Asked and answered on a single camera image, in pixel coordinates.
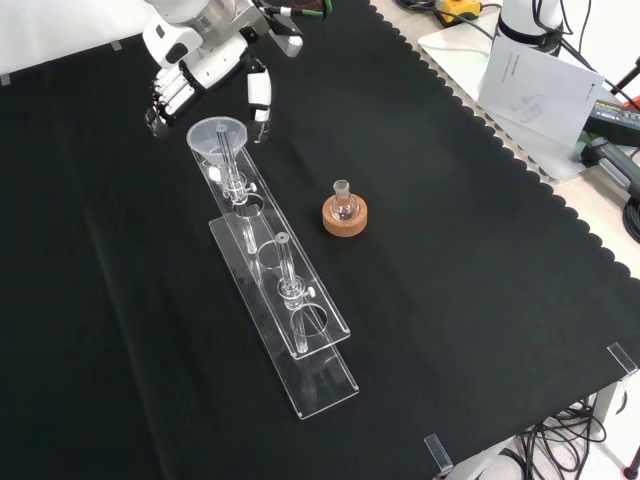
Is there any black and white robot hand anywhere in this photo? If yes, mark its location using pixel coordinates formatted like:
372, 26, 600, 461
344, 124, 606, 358
142, 17, 274, 145

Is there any translucent plastic funnel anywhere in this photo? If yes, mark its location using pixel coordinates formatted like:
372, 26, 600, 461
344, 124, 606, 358
186, 116, 249, 187

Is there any clear acrylic funnel stand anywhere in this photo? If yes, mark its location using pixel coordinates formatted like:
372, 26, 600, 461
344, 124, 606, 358
192, 124, 361, 421

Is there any small round-bottom glass flask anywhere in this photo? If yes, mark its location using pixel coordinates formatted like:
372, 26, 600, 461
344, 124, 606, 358
331, 179, 357, 222

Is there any pale base board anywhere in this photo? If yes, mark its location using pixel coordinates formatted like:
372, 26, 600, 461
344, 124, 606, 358
417, 19, 609, 184

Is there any yellow stop button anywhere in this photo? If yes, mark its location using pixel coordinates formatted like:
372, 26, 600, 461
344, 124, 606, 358
433, 0, 483, 26

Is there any black table cloth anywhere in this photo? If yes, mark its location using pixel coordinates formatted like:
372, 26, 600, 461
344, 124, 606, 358
0, 0, 640, 480

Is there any white paper booklet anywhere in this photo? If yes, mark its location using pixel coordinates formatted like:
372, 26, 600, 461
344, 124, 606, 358
477, 33, 607, 149

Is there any black power adapter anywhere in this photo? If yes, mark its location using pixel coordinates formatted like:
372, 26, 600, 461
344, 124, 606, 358
584, 97, 640, 147

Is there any green cable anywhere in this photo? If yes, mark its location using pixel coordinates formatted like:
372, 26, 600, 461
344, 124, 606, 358
279, 0, 335, 22

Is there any cork ring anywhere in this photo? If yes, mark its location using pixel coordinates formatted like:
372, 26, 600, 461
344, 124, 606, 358
321, 196, 370, 240

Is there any black cable bundle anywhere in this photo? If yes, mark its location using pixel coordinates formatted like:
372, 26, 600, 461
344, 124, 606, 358
499, 389, 609, 480

